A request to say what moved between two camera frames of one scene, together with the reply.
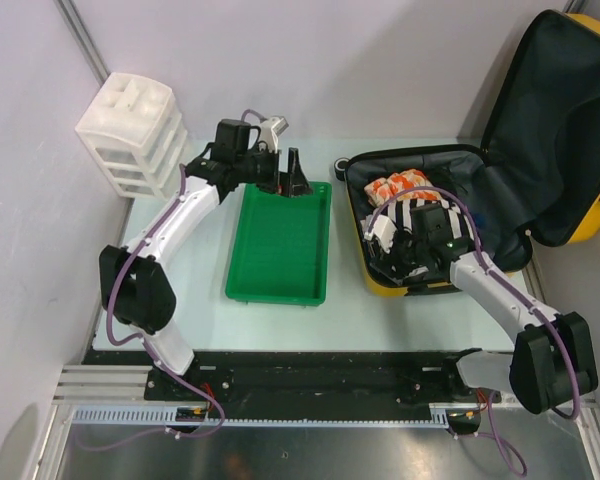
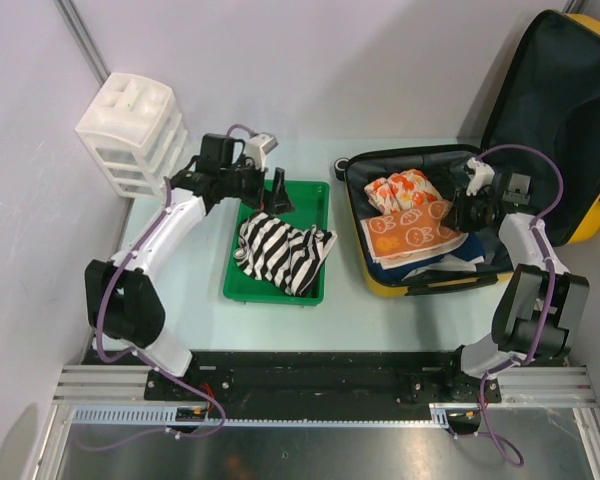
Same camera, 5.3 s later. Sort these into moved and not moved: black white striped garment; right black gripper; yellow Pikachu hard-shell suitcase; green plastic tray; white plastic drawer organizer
Moved: right black gripper; black white striped garment
Not moved: green plastic tray; yellow Pikachu hard-shell suitcase; white plastic drawer organizer
